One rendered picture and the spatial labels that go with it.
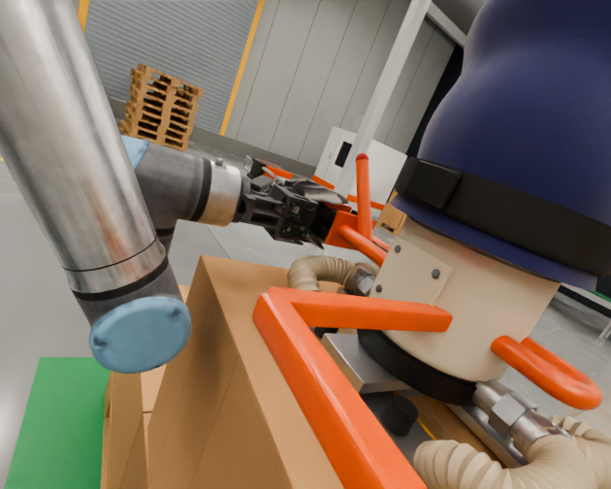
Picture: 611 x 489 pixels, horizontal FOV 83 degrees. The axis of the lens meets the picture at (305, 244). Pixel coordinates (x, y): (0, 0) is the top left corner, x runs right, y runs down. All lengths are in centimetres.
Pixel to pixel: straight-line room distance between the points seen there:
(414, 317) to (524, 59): 23
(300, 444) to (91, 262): 24
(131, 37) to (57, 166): 926
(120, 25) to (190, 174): 910
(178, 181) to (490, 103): 34
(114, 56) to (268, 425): 934
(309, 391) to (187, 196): 34
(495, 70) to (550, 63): 4
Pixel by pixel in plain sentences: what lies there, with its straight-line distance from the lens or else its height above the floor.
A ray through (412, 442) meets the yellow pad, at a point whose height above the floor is 103.
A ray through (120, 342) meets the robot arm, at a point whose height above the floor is 102.
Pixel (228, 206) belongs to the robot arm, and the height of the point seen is 112.
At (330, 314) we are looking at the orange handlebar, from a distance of 26.
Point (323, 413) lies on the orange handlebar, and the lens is 17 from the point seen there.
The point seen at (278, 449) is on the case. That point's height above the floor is 100.
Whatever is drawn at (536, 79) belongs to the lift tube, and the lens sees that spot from 35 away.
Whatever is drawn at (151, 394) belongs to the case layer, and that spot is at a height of 54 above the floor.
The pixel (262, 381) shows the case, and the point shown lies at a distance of 39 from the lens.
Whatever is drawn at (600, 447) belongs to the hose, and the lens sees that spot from 43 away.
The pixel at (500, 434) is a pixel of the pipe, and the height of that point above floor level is 106.
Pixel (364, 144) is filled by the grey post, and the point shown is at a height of 138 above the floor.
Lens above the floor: 125
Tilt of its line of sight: 16 degrees down
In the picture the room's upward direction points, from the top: 22 degrees clockwise
